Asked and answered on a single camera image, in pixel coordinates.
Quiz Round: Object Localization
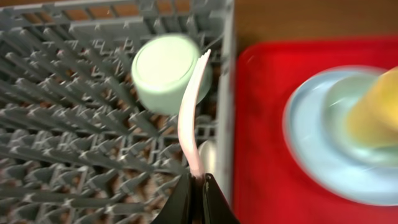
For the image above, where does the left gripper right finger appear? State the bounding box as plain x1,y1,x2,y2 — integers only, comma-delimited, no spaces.
202,174,239,224

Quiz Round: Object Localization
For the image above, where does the yellow plastic cup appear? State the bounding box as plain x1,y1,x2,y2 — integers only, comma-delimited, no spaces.
346,67,397,147

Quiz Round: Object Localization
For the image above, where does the light blue plate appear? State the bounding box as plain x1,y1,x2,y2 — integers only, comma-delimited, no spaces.
283,65,397,207

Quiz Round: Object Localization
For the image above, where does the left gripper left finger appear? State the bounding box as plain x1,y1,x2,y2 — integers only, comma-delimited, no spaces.
151,174,192,224

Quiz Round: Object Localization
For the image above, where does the white plastic fork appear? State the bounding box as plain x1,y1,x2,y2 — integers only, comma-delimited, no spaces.
177,49,211,179

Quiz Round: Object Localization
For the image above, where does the small green saucer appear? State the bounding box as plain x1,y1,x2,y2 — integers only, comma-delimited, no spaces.
322,73,397,167

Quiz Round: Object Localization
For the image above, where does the grey dishwasher rack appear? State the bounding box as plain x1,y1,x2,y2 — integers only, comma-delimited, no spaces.
1,1,236,223

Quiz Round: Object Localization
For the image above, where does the mint green bowl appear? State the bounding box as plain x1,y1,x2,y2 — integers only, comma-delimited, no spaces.
131,34,202,116

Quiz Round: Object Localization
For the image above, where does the red plastic tray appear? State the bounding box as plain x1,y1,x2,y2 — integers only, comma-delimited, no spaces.
233,36,397,224

